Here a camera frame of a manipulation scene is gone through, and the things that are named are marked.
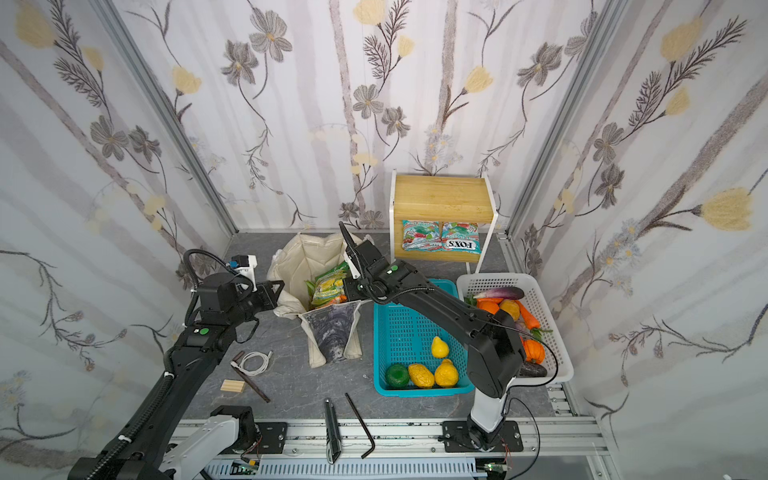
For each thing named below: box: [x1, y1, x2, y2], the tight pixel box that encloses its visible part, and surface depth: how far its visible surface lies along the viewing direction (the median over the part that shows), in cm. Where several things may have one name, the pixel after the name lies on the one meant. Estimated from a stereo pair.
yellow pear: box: [432, 336, 449, 359], surface depth 87 cm
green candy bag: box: [304, 261, 350, 307], surface depth 91 cm
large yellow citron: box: [435, 359, 459, 387], surface depth 81 cm
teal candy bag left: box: [402, 220, 443, 252], surface depth 97 cm
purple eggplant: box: [473, 286, 525, 300], surface depth 97 cm
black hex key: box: [344, 392, 375, 459], surface depth 76 cm
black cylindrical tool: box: [325, 398, 343, 464], surface depth 76 cm
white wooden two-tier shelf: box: [389, 169, 499, 274], surface depth 85 cm
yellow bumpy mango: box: [408, 364, 435, 389], surface depth 82 cm
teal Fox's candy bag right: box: [441, 222, 481, 254], surface depth 97 cm
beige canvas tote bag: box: [266, 233, 371, 369], surface depth 83 cm
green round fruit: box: [385, 363, 410, 388], surface depth 81 cm
